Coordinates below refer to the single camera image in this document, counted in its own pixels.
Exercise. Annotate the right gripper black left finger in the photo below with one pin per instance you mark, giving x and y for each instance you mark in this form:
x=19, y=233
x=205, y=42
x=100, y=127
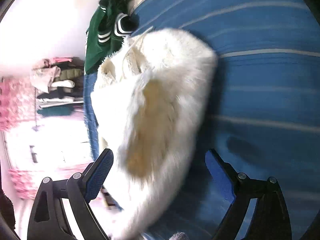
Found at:
x=48, y=219

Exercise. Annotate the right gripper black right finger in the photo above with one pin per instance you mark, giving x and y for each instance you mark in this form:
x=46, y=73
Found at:
x=270, y=219

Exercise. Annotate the white fluffy sweater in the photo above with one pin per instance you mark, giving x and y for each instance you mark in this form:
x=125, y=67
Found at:
x=149, y=100

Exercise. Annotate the open shelf with folded clothes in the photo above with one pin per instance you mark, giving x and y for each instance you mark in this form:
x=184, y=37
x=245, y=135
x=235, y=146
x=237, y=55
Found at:
x=59, y=86

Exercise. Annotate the blue striped bedspread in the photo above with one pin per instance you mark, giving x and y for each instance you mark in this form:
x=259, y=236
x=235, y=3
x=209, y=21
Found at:
x=263, y=112

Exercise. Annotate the pink curtain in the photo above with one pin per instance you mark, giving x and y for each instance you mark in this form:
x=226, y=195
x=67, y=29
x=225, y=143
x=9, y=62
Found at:
x=18, y=102

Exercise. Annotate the green varsity jacket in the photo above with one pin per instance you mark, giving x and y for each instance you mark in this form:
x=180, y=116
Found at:
x=109, y=25

